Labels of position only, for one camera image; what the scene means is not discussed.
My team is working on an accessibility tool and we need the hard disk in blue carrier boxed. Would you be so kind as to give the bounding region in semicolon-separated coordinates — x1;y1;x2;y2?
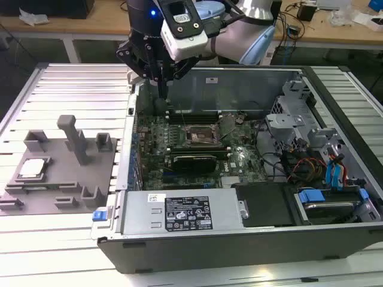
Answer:
294;187;370;225

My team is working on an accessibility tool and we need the blue data wire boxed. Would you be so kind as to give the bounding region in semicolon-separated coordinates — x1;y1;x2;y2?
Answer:
324;154;348;192

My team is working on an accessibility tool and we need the black plastic shroud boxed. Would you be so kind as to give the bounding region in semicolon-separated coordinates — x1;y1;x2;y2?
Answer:
233;182;296;228

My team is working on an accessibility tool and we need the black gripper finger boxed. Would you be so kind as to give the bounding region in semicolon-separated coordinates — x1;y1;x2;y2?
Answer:
163;56;199;99
115;41;165;99

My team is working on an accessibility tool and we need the green motherboard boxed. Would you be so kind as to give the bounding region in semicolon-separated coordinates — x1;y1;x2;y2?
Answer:
134;112;269;191

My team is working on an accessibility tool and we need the silver drive cage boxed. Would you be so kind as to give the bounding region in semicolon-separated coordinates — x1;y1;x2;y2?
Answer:
265;79;318;156

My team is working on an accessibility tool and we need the green RAM stick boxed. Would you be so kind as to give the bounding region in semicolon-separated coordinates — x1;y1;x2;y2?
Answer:
16;184;65;191

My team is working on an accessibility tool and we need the thin metal locking lever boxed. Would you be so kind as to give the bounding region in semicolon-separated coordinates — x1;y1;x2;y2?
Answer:
178;108;189;129

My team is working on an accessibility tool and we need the white carton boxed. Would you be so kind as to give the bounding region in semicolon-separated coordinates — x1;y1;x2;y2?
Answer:
352;11;383;32

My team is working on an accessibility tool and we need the clear plastic bag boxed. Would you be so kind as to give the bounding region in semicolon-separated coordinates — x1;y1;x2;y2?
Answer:
327;5;360;26
18;8;50;26

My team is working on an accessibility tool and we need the black box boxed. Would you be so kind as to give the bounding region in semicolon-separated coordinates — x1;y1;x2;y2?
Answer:
0;0;96;19

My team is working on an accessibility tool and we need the white corner bracket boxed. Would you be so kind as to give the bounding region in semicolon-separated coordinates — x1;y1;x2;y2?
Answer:
127;68;141;86

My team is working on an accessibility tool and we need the wooden desk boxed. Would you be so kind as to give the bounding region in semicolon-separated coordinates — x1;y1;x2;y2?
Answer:
0;11;192;63
269;8;383;60

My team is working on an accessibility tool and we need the CPU socket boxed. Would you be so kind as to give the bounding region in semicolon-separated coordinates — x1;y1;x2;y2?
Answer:
184;123;218;148

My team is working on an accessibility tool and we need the black PC case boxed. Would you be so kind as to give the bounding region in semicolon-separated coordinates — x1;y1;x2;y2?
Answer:
89;64;383;274

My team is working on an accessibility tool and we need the silver power supply unit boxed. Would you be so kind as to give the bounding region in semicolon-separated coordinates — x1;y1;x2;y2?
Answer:
119;190;245;236

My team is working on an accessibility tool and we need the silver CPU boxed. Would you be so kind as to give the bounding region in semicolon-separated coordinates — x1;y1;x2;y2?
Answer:
16;158;50;180

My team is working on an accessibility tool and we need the black power adapter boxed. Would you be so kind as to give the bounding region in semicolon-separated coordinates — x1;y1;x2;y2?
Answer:
296;4;317;22

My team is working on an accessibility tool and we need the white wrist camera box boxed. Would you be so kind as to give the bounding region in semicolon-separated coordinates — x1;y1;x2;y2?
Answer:
160;0;209;62

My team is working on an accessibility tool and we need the black graphics card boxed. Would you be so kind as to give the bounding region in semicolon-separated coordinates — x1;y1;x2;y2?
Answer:
172;154;218;173

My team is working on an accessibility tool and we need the grey parts rack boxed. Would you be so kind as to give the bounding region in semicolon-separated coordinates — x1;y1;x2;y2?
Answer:
0;115;120;216

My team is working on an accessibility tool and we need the black RAM slot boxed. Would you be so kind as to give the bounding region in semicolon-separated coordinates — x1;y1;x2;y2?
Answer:
167;145;230;152
169;151;232;160
166;112;221;119
166;117;221;124

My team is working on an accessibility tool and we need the black camera cable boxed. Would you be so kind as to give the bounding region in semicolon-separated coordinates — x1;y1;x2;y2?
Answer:
206;0;278;39

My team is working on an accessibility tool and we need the silver chipset heatsink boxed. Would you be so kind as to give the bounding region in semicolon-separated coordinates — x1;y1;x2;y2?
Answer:
220;175;240;188

